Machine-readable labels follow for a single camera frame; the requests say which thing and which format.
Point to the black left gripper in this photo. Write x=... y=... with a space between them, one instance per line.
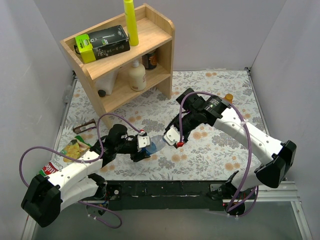
x=130 y=147

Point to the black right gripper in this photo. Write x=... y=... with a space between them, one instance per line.
x=178 y=127

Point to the blue label water bottle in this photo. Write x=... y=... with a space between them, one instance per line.
x=157 y=143

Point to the orange juice bottle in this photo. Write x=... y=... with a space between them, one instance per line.
x=229 y=98

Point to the orange bottle cap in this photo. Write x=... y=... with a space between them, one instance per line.
x=228 y=96

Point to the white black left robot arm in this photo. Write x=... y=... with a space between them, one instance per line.
x=47 y=196

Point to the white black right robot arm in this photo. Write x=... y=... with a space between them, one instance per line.
x=275 y=157

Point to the cream lotion pump bottle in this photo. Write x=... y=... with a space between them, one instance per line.
x=137 y=76

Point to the yellow tall bottle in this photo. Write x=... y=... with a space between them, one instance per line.
x=131 y=23

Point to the floral patterned table mat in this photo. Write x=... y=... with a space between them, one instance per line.
x=210 y=154

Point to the brown chocolate bar wrapper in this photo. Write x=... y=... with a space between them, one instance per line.
x=85 y=127

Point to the chips snack bag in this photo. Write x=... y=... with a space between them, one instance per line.
x=75 y=149

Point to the wooden shelf unit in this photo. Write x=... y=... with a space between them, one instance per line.
x=156 y=33

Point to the white jug black cap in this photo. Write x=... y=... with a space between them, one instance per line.
x=105 y=84

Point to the dark jar on shelf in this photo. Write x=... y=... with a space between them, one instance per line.
x=149 y=60

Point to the black green product box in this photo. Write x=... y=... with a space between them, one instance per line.
x=101 y=44

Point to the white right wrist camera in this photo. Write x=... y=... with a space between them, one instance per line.
x=172 y=138

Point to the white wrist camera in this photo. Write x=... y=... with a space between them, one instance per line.
x=143 y=140
x=172 y=138

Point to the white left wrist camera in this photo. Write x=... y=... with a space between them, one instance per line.
x=143 y=140

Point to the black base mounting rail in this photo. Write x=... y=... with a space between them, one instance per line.
x=173 y=195

